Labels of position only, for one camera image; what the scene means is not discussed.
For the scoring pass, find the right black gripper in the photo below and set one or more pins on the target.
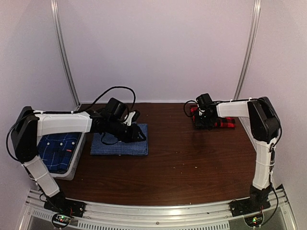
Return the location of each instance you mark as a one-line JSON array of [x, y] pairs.
[[198, 123]]

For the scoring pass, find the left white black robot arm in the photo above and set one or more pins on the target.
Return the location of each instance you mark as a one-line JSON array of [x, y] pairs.
[[33, 124]]

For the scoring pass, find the white plastic laundry basket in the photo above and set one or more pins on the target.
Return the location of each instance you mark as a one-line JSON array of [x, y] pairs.
[[69, 175]]

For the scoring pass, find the blue small-check long sleeve shirt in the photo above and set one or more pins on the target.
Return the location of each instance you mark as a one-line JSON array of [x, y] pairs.
[[106, 144]]

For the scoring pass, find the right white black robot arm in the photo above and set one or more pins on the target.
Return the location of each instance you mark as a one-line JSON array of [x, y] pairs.
[[265, 128]]

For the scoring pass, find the front aluminium frame rail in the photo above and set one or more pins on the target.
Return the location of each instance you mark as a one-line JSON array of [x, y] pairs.
[[210, 216]]

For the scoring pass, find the aluminium frame post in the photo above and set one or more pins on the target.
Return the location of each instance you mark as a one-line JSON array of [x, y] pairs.
[[254, 25], [62, 51]]

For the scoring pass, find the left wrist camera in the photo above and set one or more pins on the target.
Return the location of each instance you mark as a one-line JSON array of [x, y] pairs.
[[131, 117]]

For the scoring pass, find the red black plaid shirt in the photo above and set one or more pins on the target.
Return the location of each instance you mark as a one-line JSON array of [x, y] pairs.
[[222, 122]]

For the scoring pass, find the dark blue plaid shirt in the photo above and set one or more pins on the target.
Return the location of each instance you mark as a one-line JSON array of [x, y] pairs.
[[57, 150]]

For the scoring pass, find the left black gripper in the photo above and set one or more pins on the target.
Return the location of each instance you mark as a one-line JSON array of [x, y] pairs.
[[132, 137]]

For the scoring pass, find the right aluminium frame post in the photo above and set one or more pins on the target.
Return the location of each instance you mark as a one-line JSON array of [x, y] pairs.
[[254, 25]]

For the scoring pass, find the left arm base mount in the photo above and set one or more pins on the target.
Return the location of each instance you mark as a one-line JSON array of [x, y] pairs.
[[60, 204]]

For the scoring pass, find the left aluminium frame post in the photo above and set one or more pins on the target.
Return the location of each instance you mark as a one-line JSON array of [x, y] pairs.
[[62, 51]]

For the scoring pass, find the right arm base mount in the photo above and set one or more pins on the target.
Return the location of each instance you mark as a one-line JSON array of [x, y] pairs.
[[257, 200]]

